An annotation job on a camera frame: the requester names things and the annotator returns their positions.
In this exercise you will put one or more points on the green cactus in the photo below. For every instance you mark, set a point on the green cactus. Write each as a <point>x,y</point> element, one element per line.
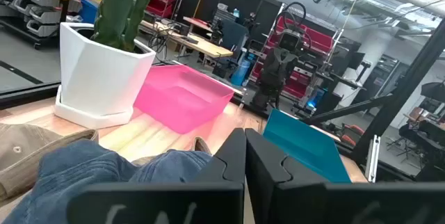
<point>114,12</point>

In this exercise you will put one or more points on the silver metal bracket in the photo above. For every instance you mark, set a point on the silver metal bracket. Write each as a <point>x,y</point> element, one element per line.
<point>372,158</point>

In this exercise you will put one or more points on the small wooden desk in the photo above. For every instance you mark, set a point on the small wooden desk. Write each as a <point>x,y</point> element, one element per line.
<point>198,22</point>

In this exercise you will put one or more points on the orange vacuum cleaner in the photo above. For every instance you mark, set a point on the orange vacuum cleaner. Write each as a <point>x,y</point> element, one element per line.
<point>354,130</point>

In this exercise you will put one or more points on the dark office chair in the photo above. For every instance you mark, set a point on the dark office chair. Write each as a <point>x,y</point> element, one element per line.
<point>233,34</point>

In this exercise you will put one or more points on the blue barrel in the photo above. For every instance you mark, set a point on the blue barrel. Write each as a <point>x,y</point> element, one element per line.
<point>240,72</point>

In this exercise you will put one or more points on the white faceted plant pot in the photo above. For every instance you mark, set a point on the white faceted plant pot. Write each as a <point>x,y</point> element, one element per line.
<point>101,78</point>

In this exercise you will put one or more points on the teal plastic tray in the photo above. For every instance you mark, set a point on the teal plastic tray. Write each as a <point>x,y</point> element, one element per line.
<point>302,144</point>

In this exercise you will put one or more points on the long wooden desk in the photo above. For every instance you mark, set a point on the long wooden desk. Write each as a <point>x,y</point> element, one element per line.
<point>208,46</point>

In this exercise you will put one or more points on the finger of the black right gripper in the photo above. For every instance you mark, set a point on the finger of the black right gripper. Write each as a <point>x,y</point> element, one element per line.
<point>286,74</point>
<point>272,74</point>

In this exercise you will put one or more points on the pink red plastic tray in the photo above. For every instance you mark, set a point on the pink red plastic tray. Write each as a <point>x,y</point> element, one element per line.
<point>180,98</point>

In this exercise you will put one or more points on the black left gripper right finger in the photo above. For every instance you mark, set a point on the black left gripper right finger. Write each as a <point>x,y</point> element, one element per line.
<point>313,203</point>

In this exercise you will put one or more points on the blue storage bin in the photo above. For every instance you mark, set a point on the blue storage bin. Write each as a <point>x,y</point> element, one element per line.
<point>88,10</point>

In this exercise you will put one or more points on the blue denim cap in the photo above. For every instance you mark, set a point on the blue denim cap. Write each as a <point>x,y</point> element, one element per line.
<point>80,172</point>

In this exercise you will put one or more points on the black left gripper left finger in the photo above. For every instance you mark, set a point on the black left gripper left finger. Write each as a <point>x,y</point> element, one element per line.
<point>208,203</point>

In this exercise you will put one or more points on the black aluminium table frame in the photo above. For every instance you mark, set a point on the black aluminium table frame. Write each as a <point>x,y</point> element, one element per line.
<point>400,95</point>

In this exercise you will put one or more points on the grey storage bin shelf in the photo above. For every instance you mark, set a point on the grey storage bin shelf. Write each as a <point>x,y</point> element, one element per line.
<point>41,15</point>

